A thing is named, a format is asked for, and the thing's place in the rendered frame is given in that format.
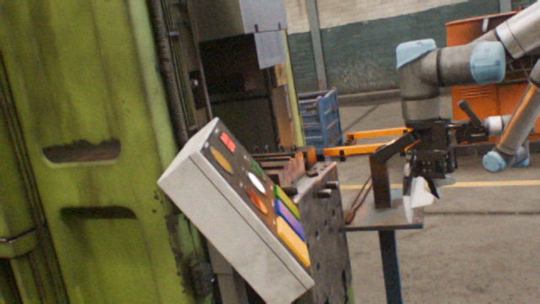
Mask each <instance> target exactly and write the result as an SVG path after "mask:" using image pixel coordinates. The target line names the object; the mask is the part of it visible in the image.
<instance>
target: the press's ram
mask: <svg viewBox="0 0 540 304"><path fill-rule="evenodd" d="M190 5H191V10H192V14H193V18H194V22H195V28H196V32H197V40H198V43H202V42H207V41H216V40H221V39H225V38H230V37H236V36H240V35H249V34H255V33H262V32H270V31H279V30H287V29H288V23H287V17H286V12H285V6H284V0H190Z"/></svg>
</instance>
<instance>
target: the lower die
mask: <svg viewBox="0 0 540 304"><path fill-rule="evenodd" d="M293 153H295V159H294V160H293V161H291V158H290V157H280V158H266V159H253V160H255V162H257V161H260V162H261V164H262V169H263V170H264V171H265V172H266V174H267V176H268V177H269V178H270V179H271V181H272V182H274V183H275V184H277V185H278V186H279V187H292V186H293V185H294V184H295V183H296V182H297V181H298V180H300V179H301V178H302V177H303V176H304V175H305V167H304V161H303V155H302V151H289V152H276V153H263V154H250V156H252V155H279V154H293ZM291 181H293V184H291Z"/></svg>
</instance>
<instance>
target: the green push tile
mask: <svg viewBox="0 0 540 304"><path fill-rule="evenodd" d="M274 194H275V197H276V199H279V200H280V201H281V202H282V203H283V205H284V206H285V207H286V208H287V209H288V211H289V212H290V213H291V214H292V215H293V216H294V217H295V218H296V219H297V220H298V221H299V222H300V215H299V210H298V208H297V207H296V206H295V205H294V203H293V202H291V201H290V200H289V199H288V197H287V196H286V195H285V194H284V192H283V190H282V189H281V188H280V187H279V186H278V185H277V184H276V185H275V186H274Z"/></svg>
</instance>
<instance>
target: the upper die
mask: <svg viewBox="0 0 540 304"><path fill-rule="evenodd" d="M198 45H199V50H200V55H201V59H202V67H203V72H204V77H205V78H206V77H213V76H219V75H226V74H231V73H243V72H248V71H255V70H261V69H264V68H270V67H272V66H277V64H280V63H283V62H287V56H286V50H285V44H284V33H283V31H282V30H279V31H270V32H262V33H255V34H249V35H240V36H236V37H230V38H225V39H221V40H216V41H207V42H202V43H198Z"/></svg>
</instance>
